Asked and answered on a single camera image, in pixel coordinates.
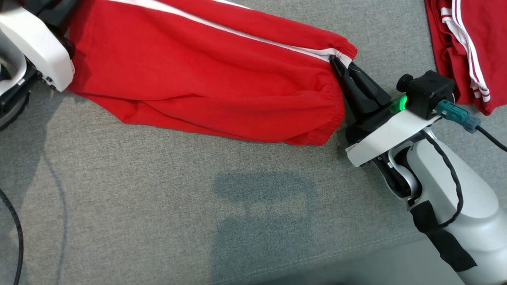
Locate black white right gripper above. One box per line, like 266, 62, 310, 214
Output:
330, 55, 442, 168

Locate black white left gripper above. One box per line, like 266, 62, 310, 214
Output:
0, 0, 80, 93

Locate red jersey with white trim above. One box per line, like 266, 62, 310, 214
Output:
425, 0, 507, 116

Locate red trousers with white stripe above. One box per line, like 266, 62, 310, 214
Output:
65, 0, 358, 146

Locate teal cable connector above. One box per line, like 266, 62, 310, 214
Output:
436, 99, 482, 133

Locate braided black cable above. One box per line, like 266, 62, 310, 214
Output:
421, 130, 464, 229

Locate smooth black camera cable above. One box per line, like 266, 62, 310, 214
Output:
475, 124, 507, 153
0, 188, 25, 285

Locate black fabric strap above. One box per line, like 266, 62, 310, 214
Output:
410, 200, 478, 273

